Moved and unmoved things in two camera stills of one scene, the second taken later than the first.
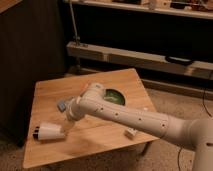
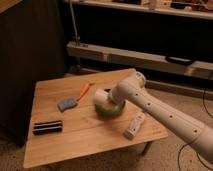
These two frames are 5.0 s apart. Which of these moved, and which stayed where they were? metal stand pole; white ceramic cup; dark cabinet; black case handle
Moved: white ceramic cup
Stayed: black case handle; metal stand pole; dark cabinet
